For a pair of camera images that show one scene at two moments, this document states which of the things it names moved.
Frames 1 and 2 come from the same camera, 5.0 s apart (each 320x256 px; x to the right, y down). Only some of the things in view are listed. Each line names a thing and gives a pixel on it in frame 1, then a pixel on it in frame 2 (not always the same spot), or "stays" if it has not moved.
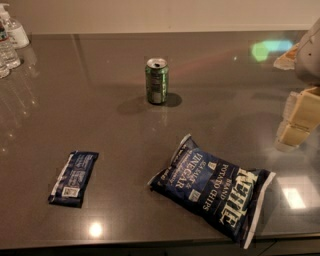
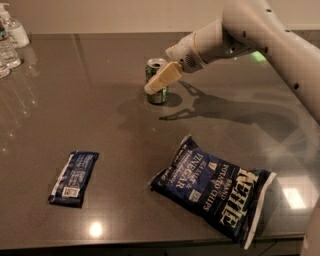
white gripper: (309, 56) to (185, 53)
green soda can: (157, 76) stays
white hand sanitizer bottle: (17, 36) stays
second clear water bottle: (5, 66) stays
